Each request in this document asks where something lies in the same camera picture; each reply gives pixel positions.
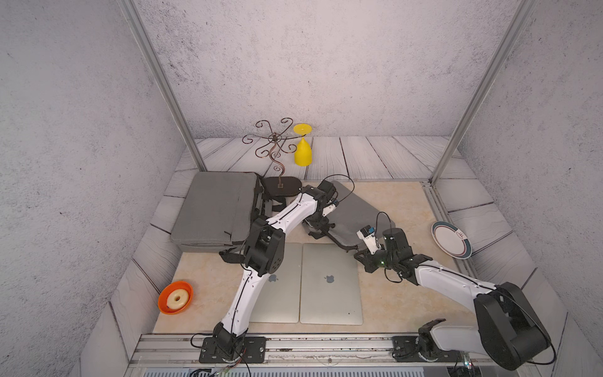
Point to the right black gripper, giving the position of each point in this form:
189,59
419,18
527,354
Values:
365,260

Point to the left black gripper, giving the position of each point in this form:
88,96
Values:
319,226

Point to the grey zippered laptop bag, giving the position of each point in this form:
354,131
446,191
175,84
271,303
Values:
218,211

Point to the silver apple laptop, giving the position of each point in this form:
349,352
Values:
279,301

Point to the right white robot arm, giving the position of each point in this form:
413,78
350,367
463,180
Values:
508,330

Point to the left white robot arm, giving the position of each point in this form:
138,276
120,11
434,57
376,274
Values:
263,254

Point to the yellow plastic goblet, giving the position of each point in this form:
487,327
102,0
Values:
303,153

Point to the white plate green red rim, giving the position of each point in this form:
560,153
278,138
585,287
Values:
452,240

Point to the white donut in bowl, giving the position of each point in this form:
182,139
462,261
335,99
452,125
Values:
177,299

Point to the orange bowl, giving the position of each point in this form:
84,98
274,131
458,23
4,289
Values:
164,294

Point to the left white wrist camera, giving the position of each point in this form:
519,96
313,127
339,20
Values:
329,209

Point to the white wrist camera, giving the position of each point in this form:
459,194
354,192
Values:
329,209
368,235

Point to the copper wire jewelry stand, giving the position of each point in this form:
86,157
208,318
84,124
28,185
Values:
276,144

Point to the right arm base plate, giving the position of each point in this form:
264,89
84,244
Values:
417,349

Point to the front aluminium rail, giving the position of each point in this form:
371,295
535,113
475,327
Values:
308,355

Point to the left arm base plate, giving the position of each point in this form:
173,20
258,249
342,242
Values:
249,349

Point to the left aluminium frame post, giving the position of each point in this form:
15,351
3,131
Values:
149,54

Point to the aluminium frame post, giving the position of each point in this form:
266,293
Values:
149,54
504,49

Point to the right aluminium frame post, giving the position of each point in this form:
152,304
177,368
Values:
504,49

